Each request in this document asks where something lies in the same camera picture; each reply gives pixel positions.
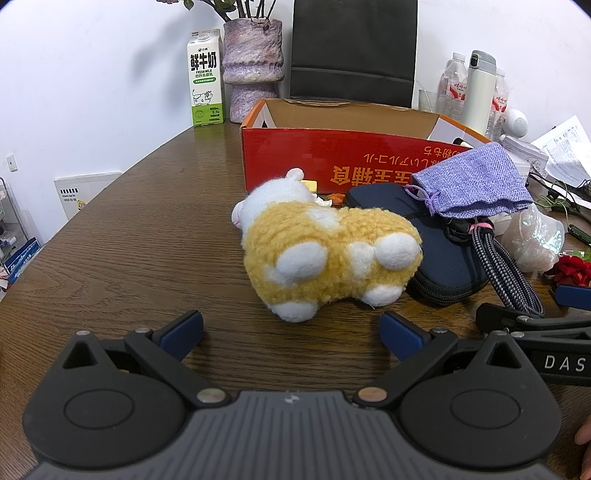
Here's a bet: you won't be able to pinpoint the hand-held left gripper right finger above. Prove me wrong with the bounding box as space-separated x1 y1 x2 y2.
355 311 537 409

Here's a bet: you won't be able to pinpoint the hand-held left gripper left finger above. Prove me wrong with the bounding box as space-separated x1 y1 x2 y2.
60 310 230 409

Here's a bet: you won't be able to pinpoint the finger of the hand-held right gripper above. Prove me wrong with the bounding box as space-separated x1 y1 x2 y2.
555 285 591 308
475 302 591 334

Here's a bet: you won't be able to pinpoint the navy zip pouch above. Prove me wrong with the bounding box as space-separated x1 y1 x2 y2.
345 183 491 306

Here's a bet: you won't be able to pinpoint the yellow and white plush toy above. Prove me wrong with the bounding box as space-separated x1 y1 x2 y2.
231 168 424 323

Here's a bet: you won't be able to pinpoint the red cardboard box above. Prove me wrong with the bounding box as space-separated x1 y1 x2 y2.
240 98 493 195

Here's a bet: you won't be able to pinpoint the wooden desktop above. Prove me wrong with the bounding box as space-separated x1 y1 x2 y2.
0 122 591 480

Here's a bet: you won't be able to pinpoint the red flower ornament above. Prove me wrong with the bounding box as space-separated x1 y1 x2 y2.
545 253 591 288

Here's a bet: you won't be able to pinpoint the translucent plastic bag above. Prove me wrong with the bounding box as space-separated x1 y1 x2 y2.
501 203 565 273

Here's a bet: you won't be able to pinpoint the printed paper sheets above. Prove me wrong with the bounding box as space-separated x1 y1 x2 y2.
530 115 591 180

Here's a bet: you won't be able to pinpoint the white round speaker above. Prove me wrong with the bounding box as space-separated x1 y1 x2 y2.
505 109 530 138

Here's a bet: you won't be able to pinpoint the metal side shelf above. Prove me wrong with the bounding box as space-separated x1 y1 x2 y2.
0 178 43 291

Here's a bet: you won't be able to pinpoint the clear water bottle red label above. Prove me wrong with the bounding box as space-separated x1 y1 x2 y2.
438 52 468 122
491 67 511 142

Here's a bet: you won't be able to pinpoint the white thermos bottle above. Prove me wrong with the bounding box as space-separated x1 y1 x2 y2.
462 50 498 138

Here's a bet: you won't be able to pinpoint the clear acrylic container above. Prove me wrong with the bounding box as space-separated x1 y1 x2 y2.
418 88 445 114

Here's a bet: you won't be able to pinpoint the white green milk carton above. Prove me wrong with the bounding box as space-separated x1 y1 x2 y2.
186 28 227 128

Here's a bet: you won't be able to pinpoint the purple stone vase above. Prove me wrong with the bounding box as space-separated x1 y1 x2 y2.
222 18 284 125

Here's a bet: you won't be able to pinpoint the plant in vase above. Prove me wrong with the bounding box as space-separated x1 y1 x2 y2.
156 0 279 24

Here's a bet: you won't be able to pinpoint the grey braided cable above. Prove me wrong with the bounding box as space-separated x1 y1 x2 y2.
445 216 546 317

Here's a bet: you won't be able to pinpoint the green thin cable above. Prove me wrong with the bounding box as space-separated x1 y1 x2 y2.
537 184 591 241

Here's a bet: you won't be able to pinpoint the black thin cable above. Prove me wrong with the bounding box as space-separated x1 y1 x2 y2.
526 172 591 205

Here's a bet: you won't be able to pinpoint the purple drawstring bag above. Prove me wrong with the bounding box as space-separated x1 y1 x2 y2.
405 141 534 218

